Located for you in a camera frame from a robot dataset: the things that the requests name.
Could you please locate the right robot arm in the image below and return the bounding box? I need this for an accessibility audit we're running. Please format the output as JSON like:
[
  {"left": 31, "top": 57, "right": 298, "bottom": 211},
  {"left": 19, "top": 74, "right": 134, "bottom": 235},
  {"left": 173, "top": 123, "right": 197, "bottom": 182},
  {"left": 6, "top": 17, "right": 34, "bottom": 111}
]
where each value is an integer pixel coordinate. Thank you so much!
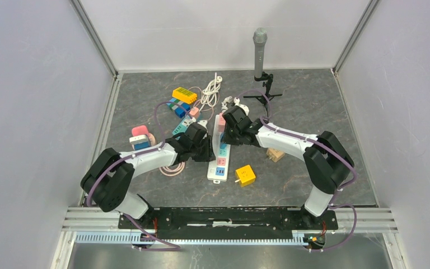
[{"left": 222, "top": 106, "right": 357, "bottom": 229}]

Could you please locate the yellow rectangular power strip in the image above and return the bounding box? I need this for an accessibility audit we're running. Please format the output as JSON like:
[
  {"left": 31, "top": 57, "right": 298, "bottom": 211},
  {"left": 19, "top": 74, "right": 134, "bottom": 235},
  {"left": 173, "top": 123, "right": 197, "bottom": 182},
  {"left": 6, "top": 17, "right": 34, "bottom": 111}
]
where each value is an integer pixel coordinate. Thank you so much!
[{"left": 172, "top": 87, "right": 198, "bottom": 104}]

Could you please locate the grey slotted cable duct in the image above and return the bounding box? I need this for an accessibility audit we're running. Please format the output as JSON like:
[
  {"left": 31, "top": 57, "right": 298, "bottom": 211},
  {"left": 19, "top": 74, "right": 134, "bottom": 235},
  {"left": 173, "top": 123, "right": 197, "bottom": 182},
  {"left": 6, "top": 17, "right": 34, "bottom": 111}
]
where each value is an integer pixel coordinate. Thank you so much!
[{"left": 63, "top": 207, "right": 398, "bottom": 247}]

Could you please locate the grey microphone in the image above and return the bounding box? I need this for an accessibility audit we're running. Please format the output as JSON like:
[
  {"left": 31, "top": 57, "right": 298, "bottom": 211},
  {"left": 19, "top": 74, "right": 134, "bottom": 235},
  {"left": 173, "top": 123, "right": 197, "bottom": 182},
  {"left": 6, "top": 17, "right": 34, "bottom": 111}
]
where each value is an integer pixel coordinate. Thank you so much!
[{"left": 253, "top": 27, "right": 268, "bottom": 80}]

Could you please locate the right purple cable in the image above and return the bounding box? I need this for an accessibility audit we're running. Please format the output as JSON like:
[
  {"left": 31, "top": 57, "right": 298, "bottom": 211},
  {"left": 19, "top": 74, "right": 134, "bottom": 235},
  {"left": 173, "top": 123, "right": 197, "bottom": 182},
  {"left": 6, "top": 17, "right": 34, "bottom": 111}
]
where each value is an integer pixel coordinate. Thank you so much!
[{"left": 237, "top": 89, "right": 358, "bottom": 253}]

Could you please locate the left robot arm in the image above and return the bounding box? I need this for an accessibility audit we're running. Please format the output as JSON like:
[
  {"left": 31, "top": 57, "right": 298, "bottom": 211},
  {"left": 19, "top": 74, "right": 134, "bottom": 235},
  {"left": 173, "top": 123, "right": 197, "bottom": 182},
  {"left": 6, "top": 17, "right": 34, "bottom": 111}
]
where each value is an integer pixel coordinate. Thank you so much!
[{"left": 80, "top": 120, "right": 215, "bottom": 229}]

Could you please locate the white multicolour power strip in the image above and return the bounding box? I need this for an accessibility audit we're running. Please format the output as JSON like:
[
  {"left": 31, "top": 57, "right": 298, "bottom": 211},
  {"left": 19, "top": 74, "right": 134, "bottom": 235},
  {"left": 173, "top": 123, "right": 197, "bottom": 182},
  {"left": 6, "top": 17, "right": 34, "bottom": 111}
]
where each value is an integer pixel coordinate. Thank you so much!
[{"left": 207, "top": 96, "right": 233, "bottom": 184}]

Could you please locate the black microphone tripod stand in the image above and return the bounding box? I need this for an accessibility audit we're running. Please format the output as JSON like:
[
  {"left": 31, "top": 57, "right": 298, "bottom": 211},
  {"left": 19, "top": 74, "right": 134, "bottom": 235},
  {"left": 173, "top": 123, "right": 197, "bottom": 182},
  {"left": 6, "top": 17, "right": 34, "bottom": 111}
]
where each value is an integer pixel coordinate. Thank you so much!
[{"left": 243, "top": 71, "right": 283, "bottom": 117}]

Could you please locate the beige cube socket adapter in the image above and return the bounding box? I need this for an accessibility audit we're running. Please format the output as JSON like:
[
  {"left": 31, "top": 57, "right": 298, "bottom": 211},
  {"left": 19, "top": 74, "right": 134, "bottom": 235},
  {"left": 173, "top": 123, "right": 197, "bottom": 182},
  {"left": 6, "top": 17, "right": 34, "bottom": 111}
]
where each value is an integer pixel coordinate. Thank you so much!
[{"left": 267, "top": 148, "right": 285, "bottom": 163}]

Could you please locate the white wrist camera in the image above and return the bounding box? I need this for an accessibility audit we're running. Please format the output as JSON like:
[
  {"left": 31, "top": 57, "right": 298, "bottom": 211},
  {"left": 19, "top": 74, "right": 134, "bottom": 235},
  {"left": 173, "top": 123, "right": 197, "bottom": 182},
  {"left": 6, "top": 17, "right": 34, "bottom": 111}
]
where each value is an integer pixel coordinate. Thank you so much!
[
  {"left": 185, "top": 120, "right": 208, "bottom": 141},
  {"left": 228, "top": 104, "right": 249, "bottom": 116}
]

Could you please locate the blue white cube adapter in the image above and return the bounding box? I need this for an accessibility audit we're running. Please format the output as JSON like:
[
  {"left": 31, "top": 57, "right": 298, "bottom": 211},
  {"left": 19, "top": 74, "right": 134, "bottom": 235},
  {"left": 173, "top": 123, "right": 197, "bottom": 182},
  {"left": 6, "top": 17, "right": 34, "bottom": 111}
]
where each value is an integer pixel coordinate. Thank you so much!
[{"left": 129, "top": 134, "right": 152, "bottom": 151}]

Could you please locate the white coiled power cord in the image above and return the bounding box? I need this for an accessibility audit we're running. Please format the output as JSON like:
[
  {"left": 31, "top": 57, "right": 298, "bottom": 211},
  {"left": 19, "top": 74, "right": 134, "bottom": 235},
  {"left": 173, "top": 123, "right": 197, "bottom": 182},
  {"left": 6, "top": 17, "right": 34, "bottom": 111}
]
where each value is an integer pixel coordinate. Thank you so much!
[{"left": 189, "top": 72, "right": 224, "bottom": 110}]

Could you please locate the small blue plug adapter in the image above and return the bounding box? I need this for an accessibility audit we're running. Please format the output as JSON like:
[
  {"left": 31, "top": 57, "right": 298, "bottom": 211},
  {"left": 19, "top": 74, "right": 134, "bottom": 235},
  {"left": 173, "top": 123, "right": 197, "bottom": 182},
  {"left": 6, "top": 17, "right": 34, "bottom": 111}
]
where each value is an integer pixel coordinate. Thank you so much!
[{"left": 220, "top": 132, "right": 225, "bottom": 144}]

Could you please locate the yellow cube socket adapter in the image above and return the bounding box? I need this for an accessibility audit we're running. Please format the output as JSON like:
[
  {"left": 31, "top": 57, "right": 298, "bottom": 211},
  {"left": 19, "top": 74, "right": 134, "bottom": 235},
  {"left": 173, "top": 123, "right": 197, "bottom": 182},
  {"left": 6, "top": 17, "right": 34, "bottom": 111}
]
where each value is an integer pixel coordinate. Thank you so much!
[{"left": 235, "top": 165, "right": 256, "bottom": 187}]

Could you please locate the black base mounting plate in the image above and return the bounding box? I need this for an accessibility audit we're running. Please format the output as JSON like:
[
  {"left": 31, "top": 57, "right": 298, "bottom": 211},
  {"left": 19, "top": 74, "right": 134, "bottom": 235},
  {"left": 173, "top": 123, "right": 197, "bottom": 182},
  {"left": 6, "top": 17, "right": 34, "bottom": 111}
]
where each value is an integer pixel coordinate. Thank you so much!
[{"left": 137, "top": 206, "right": 338, "bottom": 239}]

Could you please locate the pink round socket reel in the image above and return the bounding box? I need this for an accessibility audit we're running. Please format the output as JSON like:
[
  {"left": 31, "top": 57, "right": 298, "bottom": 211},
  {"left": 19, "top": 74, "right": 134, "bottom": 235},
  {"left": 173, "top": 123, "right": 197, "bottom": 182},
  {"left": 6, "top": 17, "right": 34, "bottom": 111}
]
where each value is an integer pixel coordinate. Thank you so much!
[{"left": 129, "top": 125, "right": 156, "bottom": 150}]

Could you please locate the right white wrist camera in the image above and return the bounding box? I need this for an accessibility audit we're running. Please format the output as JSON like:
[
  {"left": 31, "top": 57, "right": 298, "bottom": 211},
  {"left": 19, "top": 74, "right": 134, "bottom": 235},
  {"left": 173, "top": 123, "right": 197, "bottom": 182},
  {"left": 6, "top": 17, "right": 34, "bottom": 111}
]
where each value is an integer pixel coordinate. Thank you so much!
[{"left": 228, "top": 104, "right": 249, "bottom": 116}]

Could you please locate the pink cube socket adapter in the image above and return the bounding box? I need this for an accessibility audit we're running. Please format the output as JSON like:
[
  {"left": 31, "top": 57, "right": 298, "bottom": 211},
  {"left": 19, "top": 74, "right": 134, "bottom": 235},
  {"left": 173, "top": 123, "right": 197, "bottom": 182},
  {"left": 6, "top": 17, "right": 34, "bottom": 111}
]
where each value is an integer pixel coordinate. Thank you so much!
[{"left": 217, "top": 113, "right": 226, "bottom": 133}]

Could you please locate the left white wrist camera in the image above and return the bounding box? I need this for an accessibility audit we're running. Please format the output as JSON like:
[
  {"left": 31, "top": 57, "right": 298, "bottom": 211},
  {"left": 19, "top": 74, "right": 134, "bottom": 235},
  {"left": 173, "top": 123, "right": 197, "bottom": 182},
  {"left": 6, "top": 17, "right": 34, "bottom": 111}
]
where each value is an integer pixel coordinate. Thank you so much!
[{"left": 185, "top": 120, "right": 208, "bottom": 141}]

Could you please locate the pink coiled cable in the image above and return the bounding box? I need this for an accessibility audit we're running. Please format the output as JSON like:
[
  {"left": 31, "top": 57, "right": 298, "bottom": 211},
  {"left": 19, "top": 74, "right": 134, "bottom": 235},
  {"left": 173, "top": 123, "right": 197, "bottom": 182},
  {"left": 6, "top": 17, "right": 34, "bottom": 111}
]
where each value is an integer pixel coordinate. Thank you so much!
[{"left": 159, "top": 163, "right": 185, "bottom": 178}]

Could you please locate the teal power strip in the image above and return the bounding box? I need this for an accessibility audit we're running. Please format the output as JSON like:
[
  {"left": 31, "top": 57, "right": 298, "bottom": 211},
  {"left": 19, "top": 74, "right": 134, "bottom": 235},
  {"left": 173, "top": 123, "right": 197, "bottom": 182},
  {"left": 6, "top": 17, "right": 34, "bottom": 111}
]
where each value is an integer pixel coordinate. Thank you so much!
[{"left": 172, "top": 116, "right": 197, "bottom": 136}]

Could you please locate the blue green power strip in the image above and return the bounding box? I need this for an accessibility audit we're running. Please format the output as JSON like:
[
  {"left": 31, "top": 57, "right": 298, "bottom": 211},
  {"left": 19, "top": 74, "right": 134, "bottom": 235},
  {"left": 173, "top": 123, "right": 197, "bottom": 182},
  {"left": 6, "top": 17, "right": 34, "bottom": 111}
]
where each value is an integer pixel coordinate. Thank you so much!
[{"left": 166, "top": 98, "right": 191, "bottom": 118}]

